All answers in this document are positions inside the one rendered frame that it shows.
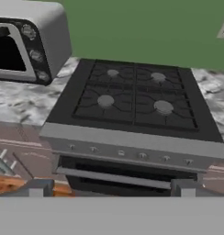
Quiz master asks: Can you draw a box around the toaster oven door handle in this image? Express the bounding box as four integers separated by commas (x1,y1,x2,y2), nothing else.
0,26,11,37

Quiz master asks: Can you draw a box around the silver cupboard handle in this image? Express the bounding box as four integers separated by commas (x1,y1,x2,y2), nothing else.
0,148,9,168
0,160,18,178

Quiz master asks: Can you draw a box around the silver toaster oven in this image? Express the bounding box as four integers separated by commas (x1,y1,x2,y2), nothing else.
0,0,73,87

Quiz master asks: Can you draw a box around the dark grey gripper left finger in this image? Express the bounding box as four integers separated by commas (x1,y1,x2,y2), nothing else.
12,178,55,198

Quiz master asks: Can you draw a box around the silver stove control panel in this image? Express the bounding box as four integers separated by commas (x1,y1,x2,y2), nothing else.
39,121,224,174

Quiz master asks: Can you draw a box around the black oven door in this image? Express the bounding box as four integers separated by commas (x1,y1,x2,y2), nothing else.
56,154,199,197

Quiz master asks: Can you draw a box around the brown base cupboard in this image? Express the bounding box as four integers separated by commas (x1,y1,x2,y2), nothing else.
0,120,61,185
197,164,224,196

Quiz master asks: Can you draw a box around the black gas hob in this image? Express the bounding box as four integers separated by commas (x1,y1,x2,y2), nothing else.
44,58,224,143

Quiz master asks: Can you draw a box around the toaster oven round knob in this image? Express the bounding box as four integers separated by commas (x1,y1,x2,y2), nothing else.
28,49,45,64
36,69,51,83
20,23,37,41

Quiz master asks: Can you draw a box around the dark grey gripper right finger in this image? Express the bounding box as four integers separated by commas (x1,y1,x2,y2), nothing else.
170,178,224,198

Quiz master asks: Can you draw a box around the toaster oven glass door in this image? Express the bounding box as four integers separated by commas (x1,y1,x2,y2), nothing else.
0,22,38,84

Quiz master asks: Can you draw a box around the silver oven door handle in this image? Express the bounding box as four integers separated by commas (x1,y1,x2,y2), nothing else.
54,166,173,190

